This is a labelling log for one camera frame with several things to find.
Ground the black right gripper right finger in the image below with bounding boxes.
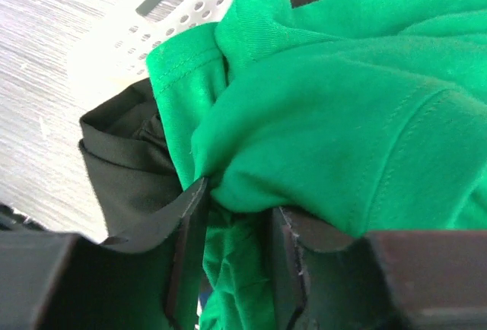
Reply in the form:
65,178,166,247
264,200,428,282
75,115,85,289
270,207,486,329

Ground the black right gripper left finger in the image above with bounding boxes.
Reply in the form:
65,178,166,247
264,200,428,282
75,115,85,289
1,179,209,329

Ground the black t shirt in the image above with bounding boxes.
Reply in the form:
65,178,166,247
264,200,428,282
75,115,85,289
78,0,334,243

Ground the green t shirt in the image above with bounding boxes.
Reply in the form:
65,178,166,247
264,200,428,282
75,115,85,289
146,0,486,329

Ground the white plastic basket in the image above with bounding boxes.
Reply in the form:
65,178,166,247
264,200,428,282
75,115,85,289
68,0,252,87

